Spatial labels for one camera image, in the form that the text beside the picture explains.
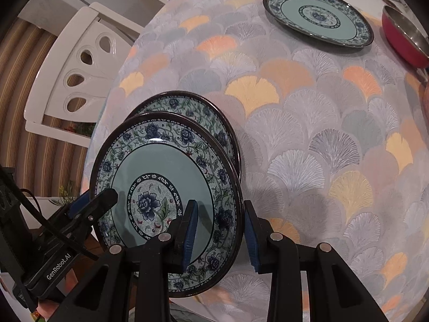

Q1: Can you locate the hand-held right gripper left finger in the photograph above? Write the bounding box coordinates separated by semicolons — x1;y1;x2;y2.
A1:
55;200;199;322

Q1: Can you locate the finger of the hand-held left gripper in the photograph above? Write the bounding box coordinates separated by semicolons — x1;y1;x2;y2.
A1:
65;188;119;224

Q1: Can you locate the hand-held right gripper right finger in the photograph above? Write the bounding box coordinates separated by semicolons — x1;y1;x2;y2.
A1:
244;200;391;322

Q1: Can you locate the floral blue rimmed plate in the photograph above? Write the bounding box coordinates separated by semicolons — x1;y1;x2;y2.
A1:
262;0;375;48
90;111;245;298
129;91;242;182

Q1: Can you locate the red steel-lined bowl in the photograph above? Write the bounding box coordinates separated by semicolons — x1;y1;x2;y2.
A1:
382;5;429;69

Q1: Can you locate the fan-patterned tablecloth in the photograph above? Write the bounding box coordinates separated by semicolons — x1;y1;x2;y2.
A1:
82;0;429;322

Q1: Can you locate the striped rug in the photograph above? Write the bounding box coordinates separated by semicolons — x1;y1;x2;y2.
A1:
0;18;98;208

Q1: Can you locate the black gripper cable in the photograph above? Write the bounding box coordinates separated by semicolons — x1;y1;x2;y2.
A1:
0;166;100;261

